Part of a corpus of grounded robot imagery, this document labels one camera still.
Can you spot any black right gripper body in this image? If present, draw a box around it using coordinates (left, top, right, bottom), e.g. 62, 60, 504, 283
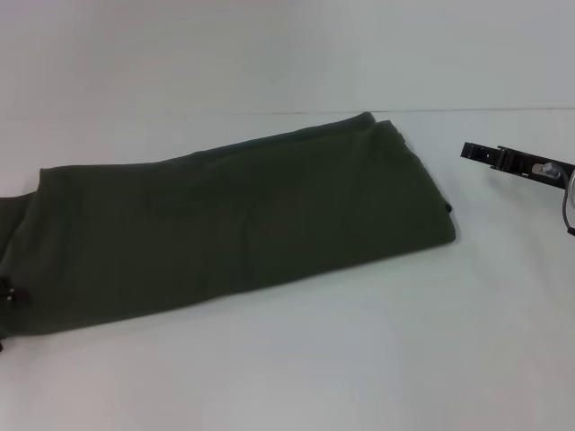
497, 145, 575, 190

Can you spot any dark green FREE t-shirt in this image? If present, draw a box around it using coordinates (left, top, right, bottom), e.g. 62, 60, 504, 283
0, 110, 458, 349

